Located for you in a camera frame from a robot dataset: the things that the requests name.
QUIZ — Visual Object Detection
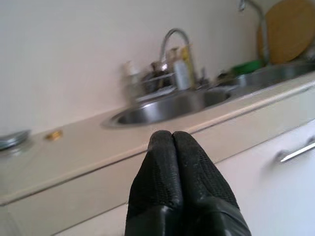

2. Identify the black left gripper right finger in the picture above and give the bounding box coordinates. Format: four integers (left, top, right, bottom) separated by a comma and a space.
173, 130, 252, 236

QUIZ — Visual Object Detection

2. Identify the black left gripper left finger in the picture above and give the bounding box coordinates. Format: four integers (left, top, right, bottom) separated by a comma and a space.
124, 130, 185, 236

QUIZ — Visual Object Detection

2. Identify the beige kitchen cabinet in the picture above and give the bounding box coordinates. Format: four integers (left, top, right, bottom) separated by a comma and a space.
0, 73, 315, 236

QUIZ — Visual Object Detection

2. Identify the stainless steel double sink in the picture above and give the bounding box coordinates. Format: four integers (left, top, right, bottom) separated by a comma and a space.
100, 62, 315, 130

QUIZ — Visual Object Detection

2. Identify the clear pump soap bottle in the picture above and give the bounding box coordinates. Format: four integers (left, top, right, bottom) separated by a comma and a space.
122, 61, 141, 99

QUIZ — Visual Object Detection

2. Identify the small golden object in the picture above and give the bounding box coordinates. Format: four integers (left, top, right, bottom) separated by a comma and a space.
45, 130, 63, 141

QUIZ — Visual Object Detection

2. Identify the white pump bottle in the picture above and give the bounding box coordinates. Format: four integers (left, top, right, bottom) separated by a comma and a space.
173, 48, 191, 90

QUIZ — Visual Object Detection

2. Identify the green plastic bowl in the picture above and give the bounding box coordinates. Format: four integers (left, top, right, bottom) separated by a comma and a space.
231, 59, 265, 74

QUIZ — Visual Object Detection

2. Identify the yellow plastic bag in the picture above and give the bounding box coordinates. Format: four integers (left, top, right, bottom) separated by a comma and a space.
181, 43, 196, 86

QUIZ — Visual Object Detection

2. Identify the steel curved pipe faucet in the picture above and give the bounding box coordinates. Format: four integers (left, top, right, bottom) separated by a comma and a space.
238, 0, 270, 65

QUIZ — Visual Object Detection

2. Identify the round wooden cutting board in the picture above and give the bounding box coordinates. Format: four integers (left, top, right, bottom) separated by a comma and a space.
257, 0, 315, 65

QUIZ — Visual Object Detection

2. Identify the steel cabinet bar handle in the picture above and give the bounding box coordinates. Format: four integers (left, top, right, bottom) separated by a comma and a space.
277, 136, 315, 163

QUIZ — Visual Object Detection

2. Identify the steel wire sink rack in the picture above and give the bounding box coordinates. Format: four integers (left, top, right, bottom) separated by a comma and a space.
127, 71, 178, 98

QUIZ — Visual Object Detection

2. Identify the steel gooseneck hose faucet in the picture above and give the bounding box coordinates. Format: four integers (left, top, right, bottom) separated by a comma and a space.
151, 28, 207, 87

